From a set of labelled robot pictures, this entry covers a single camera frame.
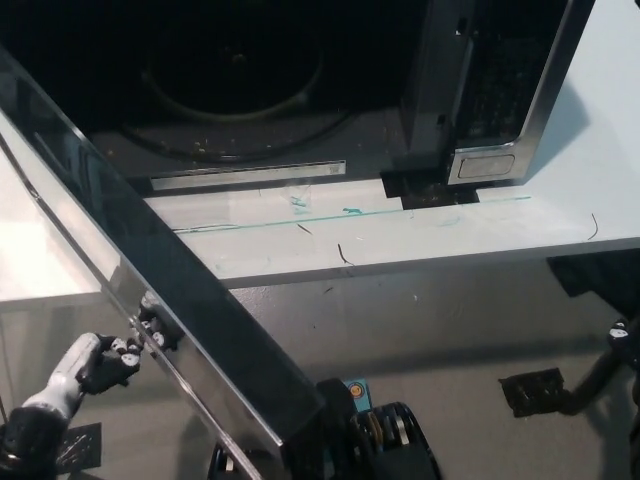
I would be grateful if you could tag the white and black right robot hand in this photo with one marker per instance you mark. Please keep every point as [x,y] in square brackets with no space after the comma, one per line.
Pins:
[622,334]

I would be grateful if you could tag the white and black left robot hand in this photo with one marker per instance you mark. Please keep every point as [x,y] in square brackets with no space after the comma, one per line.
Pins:
[75,367]

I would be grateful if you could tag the mirrored glass microwave door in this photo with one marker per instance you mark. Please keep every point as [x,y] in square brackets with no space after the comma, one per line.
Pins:
[210,310]

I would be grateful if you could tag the silver microwave door release button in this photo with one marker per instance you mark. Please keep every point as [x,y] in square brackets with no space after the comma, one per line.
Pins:
[487,167]

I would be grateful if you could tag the black robot torso with teal tops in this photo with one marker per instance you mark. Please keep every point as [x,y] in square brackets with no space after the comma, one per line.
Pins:
[395,450]

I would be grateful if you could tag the black and silver microwave oven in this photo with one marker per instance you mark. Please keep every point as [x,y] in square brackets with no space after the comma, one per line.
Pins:
[435,75]

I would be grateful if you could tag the black floor socket plate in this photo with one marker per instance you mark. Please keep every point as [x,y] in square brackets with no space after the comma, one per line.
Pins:
[82,445]
[532,392]

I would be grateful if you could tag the round glass turntable plate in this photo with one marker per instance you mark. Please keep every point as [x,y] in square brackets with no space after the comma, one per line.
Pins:
[235,125]

